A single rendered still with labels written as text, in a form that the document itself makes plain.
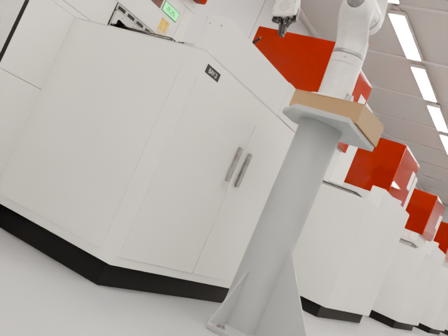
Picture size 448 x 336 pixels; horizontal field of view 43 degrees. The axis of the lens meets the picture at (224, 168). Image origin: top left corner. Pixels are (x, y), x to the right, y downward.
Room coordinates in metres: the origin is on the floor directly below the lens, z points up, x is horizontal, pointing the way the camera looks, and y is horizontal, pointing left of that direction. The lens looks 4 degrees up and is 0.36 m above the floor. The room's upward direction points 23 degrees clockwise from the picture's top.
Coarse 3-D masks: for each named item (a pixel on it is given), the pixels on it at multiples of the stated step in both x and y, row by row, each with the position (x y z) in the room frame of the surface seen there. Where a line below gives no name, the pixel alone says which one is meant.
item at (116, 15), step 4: (116, 12) 2.26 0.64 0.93; (112, 16) 2.27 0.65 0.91; (116, 16) 2.27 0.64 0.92; (120, 16) 2.29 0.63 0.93; (124, 16) 2.30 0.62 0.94; (112, 20) 2.26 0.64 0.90; (116, 20) 2.28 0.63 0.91; (120, 20) 2.29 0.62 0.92; (124, 20) 2.31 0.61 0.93; (128, 20) 2.33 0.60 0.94; (108, 24) 2.27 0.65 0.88; (112, 24) 2.27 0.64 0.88; (124, 24) 2.33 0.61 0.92; (128, 24) 2.34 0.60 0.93; (132, 24) 2.35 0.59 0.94; (136, 28) 2.38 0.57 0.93
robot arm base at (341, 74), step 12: (336, 60) 2.05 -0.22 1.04; (348, 60) 2.03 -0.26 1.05; (360, 60) 2.05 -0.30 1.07; (336, 72) 2.04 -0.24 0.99; (348, 72) 2.04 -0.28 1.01; (324, 84) 2.07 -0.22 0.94; (336, 84) 2.04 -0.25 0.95; (348, 84) 2.04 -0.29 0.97; (336, 96) 2.04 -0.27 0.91; (348, 96) 2.05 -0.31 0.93
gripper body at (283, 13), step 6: (276, 0) 2.23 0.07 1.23; (282, 0) 2.21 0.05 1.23; (288, 0) 2.20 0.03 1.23; (294, 0) 2.19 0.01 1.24; (300, 0) 2.22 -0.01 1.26; (276, 6) 2.22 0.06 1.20; (282, 6) 2.21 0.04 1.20; (288, 6) 2.20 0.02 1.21; (294, 6) 2.18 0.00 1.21; (276, 12) 2.22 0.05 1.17; (282, 12) 2.20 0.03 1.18; (288, 12) 2.19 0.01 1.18; (294, 12) 2.18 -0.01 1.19; (282, 18) 2.23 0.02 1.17
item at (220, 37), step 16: (208, 16) 1.90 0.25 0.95; (208, 32) 1.89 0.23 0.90; (224, 32) 1.85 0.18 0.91; (240, 32) 1.92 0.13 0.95; (208, 48) 1.87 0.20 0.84; (224, 48) 1.88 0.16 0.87; (240, 48) 1.95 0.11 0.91; (256, 48) 2.03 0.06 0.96; (224, 64) 1.91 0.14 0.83; (240, 64) 1.99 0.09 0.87; (256, 64) 2.07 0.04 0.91; (240, 80) 2.02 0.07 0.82; (256, 80) 2.11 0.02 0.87; (272, 80) 2.20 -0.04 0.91; (272, 96) 2.24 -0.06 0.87
